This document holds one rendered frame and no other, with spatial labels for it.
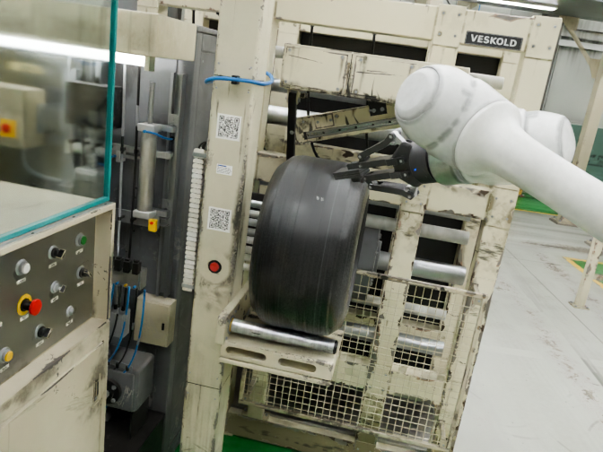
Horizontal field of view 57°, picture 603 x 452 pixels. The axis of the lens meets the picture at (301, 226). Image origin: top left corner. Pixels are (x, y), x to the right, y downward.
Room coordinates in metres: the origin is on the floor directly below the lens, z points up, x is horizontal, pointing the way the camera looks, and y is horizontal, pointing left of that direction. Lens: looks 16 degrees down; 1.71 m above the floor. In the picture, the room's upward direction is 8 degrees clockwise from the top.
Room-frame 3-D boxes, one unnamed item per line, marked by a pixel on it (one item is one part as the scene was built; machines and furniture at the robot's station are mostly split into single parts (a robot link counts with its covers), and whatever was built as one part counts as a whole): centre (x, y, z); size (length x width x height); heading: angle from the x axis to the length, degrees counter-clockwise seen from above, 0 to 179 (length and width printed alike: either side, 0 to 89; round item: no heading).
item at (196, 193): (1.71, 0.34, 1.19); 0.05 x 0.04 x 0.48; 171
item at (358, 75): (1.98, -0.18, 1.71); 0.61 x 0.25 x 0.15; 81
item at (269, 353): (1.57, 0.01, 0.83); 0.36 x 0.09 x 0.06; 81
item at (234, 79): (1.73, 0.25, 1.66); 0.19 x 0.19 x 0.06; 81
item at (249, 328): (1.57, 0.01, 0.90); 0.35 x 0.05 x 0.05; 81
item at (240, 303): (1.73, 0.17, 0.90); 0.40 x 0.03 x 0.10; 171
